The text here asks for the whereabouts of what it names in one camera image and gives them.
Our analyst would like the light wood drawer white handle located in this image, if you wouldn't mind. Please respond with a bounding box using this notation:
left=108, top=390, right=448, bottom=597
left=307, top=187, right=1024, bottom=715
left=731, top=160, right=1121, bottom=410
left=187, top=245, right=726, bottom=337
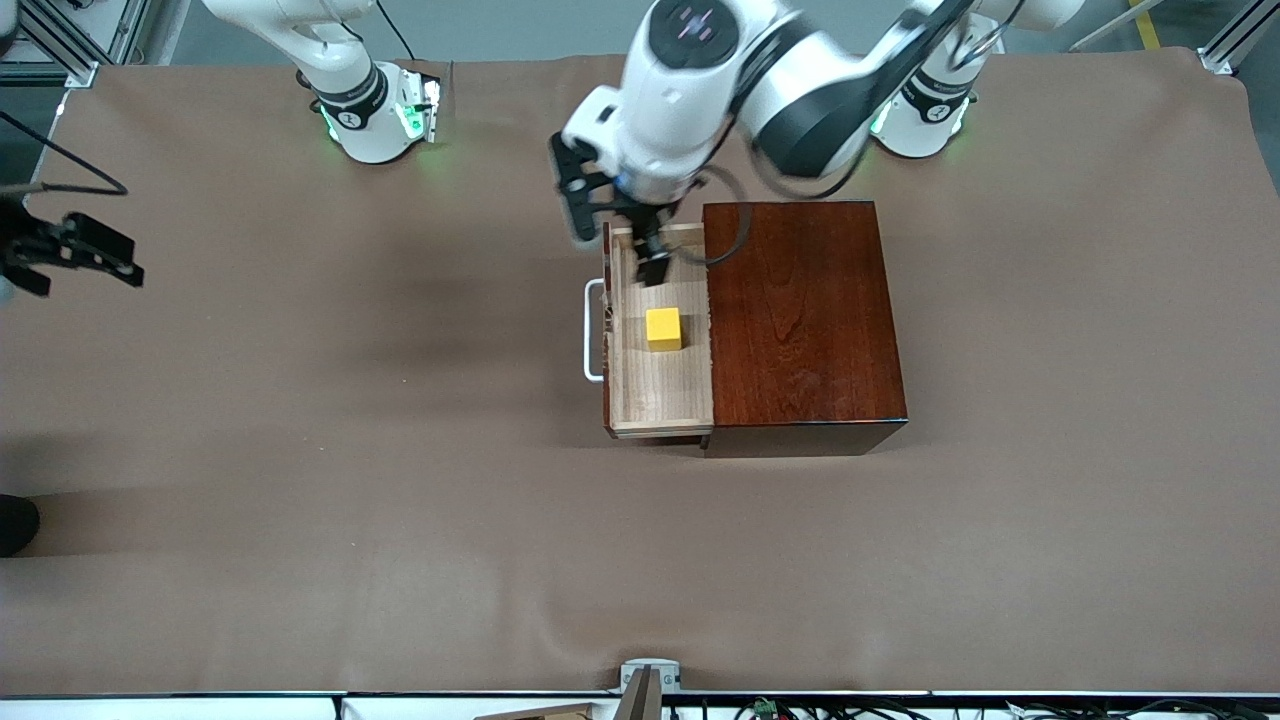
left=582, top=222, right=716, bottom=442

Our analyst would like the black round object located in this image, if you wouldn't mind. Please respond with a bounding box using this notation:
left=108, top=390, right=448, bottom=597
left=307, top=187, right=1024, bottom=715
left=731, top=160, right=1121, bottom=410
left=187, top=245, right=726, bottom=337
left=0, top=494, right=42, bottom=559

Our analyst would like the aluminium frame profile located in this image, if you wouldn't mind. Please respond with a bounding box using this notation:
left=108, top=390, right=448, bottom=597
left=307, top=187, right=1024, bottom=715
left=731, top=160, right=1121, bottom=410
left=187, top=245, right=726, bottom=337
left=1198, top=0, right=1280, bottom=77
left=0, top=0, right=153, bottom=91

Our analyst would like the yellow block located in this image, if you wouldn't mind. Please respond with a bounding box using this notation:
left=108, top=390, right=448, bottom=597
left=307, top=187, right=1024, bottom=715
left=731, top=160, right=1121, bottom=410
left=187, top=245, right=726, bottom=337
left=644, top=306, right=685, bottom=354

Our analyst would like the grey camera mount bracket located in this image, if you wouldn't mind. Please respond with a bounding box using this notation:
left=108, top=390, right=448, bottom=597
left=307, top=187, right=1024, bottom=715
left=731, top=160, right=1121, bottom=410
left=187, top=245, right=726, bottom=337
left=618, top=657, right=684, bottom=720

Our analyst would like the black right arm base cable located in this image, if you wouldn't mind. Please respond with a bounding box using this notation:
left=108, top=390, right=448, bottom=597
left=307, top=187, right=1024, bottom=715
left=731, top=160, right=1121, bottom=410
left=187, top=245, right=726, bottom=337
left=377, top=0, right=422, bottom=63

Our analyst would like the dark brown wooden cabinet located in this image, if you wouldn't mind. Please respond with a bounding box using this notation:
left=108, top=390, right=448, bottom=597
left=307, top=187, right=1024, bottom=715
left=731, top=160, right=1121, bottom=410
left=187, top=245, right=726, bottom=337
left=702, top=200, right=910, bottom=459

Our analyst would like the brown table cloth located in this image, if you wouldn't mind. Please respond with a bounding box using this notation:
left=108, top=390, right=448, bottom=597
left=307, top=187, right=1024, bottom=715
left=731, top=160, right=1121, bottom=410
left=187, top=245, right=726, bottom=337
left=0, top=48, right=1280, bottom=697

